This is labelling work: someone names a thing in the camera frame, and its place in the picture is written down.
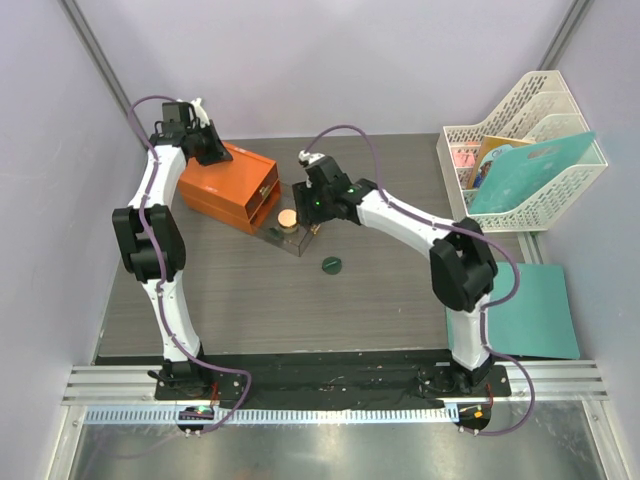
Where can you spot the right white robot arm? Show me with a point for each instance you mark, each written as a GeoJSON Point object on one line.
{"type": "Point", "coordinates": [462, 266]}

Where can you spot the pink booklet in holder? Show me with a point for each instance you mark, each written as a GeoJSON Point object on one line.
{"type": "Point", "coordinates": [464, 157]}

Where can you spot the white slotted cable duct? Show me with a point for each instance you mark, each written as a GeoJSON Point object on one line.
{"type": "Point", "coordinates": [183, 415]}

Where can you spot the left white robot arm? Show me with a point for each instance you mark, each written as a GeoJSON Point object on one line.
{"type": "Point", "coordinates": [152, 248]}

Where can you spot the green puff with strap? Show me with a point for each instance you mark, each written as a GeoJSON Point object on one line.
{"type": "Point", "coordinates": [332, 265]}

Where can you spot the yellow book in holder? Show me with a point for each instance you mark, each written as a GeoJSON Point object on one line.
{"type": "Point", "coordinates": [491, 147]}

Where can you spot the aluminium rail frame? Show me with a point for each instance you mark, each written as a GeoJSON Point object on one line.
{"type": "Point", "coordinates": [542, 380]}

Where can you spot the teal clipboard on table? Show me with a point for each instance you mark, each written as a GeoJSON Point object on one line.
{"type": "Point", "coordinates": [537, 321]}

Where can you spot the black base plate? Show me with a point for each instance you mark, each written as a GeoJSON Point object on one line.
{"type": "Point", "coordinates": [343, 380]}

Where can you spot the white mesh file holder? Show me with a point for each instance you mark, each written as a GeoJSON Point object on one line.
{"type": "Point", "coordinates": [540, 107]}

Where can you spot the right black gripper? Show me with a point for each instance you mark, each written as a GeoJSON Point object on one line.
{"type": "Point", "coordinates": [307, 215]}

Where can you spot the orange drawer organizer box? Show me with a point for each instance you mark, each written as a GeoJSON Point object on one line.
{"type": "Point", "coordinates": [226, 191]}

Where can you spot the teal plastic folder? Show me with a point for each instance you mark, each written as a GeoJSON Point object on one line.
{"type": "Point", "coordinates": [519, 173]}

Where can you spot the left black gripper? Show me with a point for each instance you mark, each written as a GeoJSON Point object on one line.
{"type": "Point", "coordinates": [216, 148]}

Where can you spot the gold lid cream jar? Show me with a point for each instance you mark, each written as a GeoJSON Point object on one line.
{"type": "Point", "coordinates": [287, 220]}

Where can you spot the clear drawer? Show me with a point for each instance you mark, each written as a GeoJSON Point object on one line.
{"type": "Point", "coordinates": [265, 188]}
{"type": "Point", "coordinates": [295, 243]}

